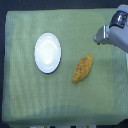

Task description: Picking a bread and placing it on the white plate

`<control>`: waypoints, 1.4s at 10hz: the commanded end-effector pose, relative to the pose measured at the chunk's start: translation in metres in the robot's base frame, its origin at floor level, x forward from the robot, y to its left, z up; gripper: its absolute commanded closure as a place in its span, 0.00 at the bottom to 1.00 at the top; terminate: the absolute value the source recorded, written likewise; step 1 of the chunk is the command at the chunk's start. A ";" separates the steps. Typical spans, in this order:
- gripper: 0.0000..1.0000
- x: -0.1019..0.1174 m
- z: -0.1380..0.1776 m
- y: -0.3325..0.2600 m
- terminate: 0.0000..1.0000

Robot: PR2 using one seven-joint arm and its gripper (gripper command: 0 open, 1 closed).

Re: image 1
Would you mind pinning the green table cloth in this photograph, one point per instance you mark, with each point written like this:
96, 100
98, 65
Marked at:
32, 98

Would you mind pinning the white round plate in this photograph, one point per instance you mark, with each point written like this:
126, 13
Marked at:
47, 53

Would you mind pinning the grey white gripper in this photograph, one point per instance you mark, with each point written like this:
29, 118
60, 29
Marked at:
105, 35

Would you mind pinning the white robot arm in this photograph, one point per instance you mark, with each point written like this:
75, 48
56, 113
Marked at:
116, 32

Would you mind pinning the golden bread roll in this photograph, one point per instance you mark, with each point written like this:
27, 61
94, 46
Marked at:
83, 68

